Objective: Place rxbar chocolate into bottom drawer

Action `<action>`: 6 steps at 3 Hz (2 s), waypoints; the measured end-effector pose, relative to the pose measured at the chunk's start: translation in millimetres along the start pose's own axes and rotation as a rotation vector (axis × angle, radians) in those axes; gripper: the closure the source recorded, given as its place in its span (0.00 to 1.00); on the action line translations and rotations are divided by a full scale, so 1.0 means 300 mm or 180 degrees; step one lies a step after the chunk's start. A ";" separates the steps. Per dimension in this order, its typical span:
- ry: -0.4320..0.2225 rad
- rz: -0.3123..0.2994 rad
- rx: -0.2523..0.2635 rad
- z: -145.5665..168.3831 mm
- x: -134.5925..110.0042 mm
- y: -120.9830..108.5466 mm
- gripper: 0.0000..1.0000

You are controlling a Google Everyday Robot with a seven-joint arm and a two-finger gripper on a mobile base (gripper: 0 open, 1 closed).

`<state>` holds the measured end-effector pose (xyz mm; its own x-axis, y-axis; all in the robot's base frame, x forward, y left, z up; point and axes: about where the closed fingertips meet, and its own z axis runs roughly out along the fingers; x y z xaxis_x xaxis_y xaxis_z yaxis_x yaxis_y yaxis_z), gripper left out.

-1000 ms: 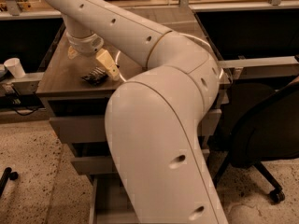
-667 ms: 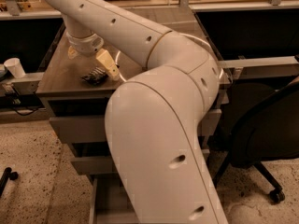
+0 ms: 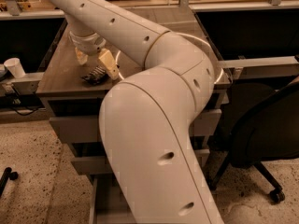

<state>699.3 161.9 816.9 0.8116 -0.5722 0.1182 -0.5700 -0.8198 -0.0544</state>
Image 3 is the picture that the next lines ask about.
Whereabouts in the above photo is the black rxbar chocolate wrapper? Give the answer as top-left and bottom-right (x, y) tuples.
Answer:
(82, 66), (108, 85)

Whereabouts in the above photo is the open bottom drawer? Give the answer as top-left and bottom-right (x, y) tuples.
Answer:
(89, 174), (136, 224)

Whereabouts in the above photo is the white paper cup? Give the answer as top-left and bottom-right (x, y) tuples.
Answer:
(4, 58), (25, 78)

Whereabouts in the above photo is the black office chair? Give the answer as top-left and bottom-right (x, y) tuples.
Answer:
(208, 79), (299, 203)

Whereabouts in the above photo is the grey drawer cabinet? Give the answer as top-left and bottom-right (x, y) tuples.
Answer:
(36, 7), (232, 224)

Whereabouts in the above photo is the black cable and plug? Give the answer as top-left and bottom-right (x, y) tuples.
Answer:
(3, 83), (41, 116)

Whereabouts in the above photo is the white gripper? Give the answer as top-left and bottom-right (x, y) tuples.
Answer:
(69, 32), (119, 80)

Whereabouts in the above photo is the black chair caster left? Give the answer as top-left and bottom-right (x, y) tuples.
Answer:
(0, 167), (19, 197)

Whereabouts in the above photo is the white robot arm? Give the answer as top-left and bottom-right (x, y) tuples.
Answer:
(50, 0), (224, 224)

